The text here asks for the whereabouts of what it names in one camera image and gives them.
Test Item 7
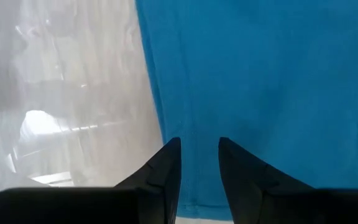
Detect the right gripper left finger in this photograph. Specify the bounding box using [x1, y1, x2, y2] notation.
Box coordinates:
[0, 136, 182, 224]

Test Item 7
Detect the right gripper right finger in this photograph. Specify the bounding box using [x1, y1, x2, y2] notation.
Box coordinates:
[218, 136, 358, 224]

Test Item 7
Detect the blue garment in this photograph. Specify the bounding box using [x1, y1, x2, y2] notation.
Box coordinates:
[134, 0, 358, 222]

